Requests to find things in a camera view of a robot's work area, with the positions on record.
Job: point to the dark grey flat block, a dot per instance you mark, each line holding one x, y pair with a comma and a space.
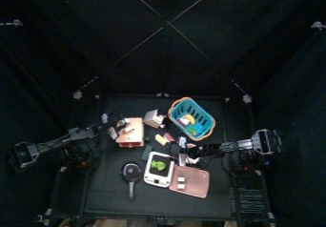
147, 153

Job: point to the white maki sushi roll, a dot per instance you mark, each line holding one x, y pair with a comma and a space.
182, 179
181, 186

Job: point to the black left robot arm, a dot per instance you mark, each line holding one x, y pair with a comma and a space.
47, 146

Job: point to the green toy leaf vegetable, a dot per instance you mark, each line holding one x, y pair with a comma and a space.
158, 165

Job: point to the yellow toy banana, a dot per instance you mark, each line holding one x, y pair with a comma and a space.
190, 118

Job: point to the grey rectangular block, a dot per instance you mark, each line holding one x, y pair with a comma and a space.
114, 133

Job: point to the green toy food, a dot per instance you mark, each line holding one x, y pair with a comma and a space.
191, 131

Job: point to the pink plastic tray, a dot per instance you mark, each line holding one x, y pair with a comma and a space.
196, 181

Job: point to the black toy frying pan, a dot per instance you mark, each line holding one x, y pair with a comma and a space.
131, 172

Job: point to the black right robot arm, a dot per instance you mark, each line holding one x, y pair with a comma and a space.
258, 141

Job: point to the teal basket with orange rim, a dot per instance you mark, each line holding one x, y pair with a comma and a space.
206, 118

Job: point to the red striped sushi piece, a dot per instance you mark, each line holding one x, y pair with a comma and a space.
169, 137

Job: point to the yellow egg sushi piece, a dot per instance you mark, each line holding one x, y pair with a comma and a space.
161, 140

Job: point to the small white toy bottle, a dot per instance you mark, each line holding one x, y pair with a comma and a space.
182, 142

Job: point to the white sushi piece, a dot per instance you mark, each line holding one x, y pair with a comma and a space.
122, 123
127, 130

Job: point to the white toy box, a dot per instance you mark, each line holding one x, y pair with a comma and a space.
153, 118

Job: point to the white and red toy food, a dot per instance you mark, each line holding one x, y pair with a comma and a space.
183, 122

